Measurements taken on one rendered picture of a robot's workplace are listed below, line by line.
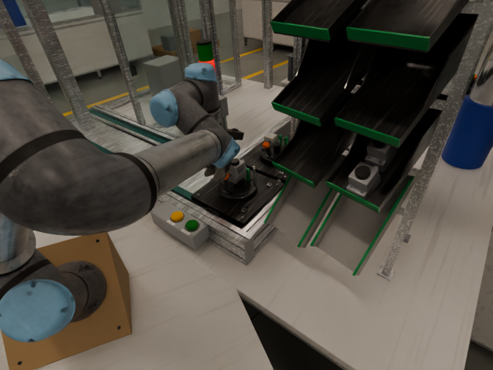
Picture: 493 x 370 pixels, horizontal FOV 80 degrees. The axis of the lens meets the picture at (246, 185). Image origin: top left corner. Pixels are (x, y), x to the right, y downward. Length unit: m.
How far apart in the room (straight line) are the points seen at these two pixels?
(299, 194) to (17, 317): 0.69
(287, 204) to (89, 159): 0.63
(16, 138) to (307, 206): 0.68
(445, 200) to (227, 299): 0.88
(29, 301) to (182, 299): 0.39
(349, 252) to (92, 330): 0.70
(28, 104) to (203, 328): 0.68
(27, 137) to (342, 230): 0.70
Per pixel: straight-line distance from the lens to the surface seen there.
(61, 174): 0.35
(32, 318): 0.73
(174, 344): 0.88
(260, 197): 1.02
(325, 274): 0.96
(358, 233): 0.82
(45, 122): 0.38
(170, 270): 1.01
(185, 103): 0.69
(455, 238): 1.19
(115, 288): 0.91
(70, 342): 0.97
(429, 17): 0.59
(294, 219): 0.86
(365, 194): 0.67
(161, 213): 1.04
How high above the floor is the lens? 1.64
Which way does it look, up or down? 39 degrees down
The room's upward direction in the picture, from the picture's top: 5 degrees counter-clockwise
